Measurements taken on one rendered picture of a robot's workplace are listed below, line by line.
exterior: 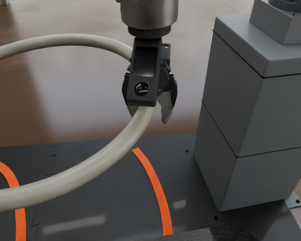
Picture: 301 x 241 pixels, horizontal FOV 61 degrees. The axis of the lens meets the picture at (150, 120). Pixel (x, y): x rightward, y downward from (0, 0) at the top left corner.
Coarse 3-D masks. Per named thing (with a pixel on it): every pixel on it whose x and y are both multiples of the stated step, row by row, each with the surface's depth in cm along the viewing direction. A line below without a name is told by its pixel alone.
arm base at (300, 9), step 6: (270, 0) 86; (276, 0) 83; (282, 0) 81; (288, 0) 80; (294, 0) 80; (300, 0) 78; (276, 6) 83; (282, 6) 81; (288, 6) 80; (294, 6) 79; (300, 6) 78; (300, 12) 80
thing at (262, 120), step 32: (224, 32) 98; (256, 32) 90; (224, 64) 101; (256, 64) 80; (288, 64) 76; (224, 96) 105; (256, 96) 83; (288, 96) 85; (224, 128) 109; (256, 128) 92; (288, 128) 96; (224, 160) 114; (256, 160) 106; (288, 160) 111; (224, 192) 118; (256, 192) 123; (288, 192) 130
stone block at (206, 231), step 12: (216, 228) 63; (228, 228) 62; (240, 228) 61; (144, 240) 60; (156, 240) 59; (168, 240) 59; (180, 240) 58; (192, 240) 57; (204, 240) 57; (216, 240) 56; (228, 240) 55; (240, 240) 55; (252, 240) 54
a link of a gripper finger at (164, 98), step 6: (162, 90) 48; (162, 96) 48; (168, 96) 48; (162, 102) 49; (168, 102) 49; (162, 108) 50; (168, 108) 50; (162, 114) 51; (168, 114) 51; (162, 120) 52
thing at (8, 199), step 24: (0, 48) 63; (24, 48) 65; (120, 48) 60; (144, 120) 43; (120, 144) 39; (72, 168) 36; (96, 168) 36; (0, 192) 34; (24, 192) 34; (48, 192) 34
